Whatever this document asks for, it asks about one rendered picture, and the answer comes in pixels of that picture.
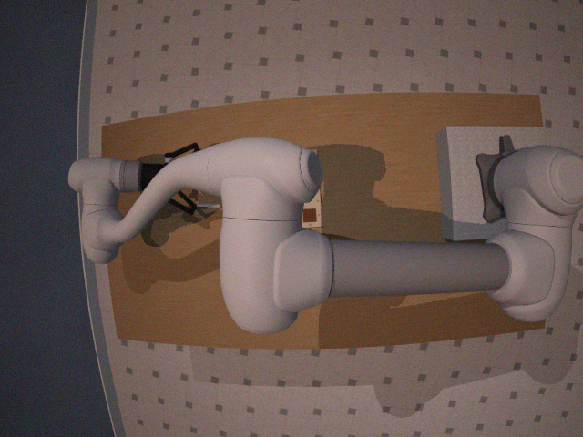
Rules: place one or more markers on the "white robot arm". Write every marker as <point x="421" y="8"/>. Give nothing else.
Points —
<point x="271" y="268"/>

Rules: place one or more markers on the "brown and cream chessboard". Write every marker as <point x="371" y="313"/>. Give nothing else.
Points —
<point x="312" y="213"/>

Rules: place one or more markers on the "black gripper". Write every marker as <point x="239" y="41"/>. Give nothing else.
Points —
<point x="148" y="171"/>

